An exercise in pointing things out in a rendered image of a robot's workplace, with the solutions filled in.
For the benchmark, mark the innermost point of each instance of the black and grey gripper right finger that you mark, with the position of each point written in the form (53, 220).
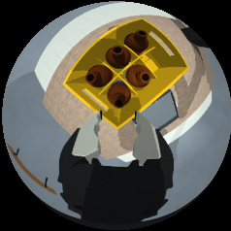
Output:
(151, 149)

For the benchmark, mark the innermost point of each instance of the yellow bottle crate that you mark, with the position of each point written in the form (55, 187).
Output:
(165, 70)

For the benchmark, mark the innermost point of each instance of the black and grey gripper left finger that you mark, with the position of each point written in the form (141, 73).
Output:
(82, 146)

